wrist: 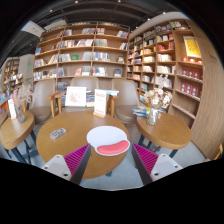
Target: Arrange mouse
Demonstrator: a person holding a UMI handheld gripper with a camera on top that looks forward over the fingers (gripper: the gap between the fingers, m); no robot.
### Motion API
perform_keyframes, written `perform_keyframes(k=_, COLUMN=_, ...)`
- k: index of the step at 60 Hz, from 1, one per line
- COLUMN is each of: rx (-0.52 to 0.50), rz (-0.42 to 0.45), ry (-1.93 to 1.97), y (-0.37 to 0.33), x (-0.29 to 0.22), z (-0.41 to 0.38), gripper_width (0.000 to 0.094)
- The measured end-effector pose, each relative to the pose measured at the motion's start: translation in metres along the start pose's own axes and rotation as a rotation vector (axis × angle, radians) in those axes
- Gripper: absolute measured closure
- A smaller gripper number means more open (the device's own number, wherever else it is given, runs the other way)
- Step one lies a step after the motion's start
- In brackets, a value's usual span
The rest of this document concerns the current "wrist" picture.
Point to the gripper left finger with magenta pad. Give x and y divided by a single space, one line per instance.
70 167

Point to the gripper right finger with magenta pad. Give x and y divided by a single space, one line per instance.
151 166

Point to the small patterned computer mouse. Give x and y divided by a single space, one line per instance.
57 133

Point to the white mouse pad red rest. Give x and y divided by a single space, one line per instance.
108 140

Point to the round wooden right table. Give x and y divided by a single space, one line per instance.
169 132

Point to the stack of books on table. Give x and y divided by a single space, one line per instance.
140 110

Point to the glass vase dried flowers right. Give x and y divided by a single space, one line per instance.
157 99

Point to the glass vase dried flowers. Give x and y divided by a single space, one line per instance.
157 99
20 96

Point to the round wooden left table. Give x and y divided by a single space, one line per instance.
13 133

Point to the white picture display card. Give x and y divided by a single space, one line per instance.
75 96

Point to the white red standing sign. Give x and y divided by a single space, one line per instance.
100 103

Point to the beige armchair left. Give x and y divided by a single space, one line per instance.
40 104

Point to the beige armchair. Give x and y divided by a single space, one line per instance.
91 84
40 104
127 99

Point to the white sign on left table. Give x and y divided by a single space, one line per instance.
11 107

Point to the beige armchair right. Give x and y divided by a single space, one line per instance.
127 99

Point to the beige armchair middle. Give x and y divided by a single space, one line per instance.
91 84

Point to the glass vase dried flowers left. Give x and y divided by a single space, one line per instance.
20 96

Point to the wooden bookshelf far left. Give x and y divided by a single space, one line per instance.
12 77

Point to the yellow framed poster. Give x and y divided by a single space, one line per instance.
192 48

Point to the wooden bookshelf centre wall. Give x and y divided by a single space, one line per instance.
86 48

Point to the wooden bookshelf wall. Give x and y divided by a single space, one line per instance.
160 50
86 48

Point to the wooden bookshelf right wall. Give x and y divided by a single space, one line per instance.
160 50

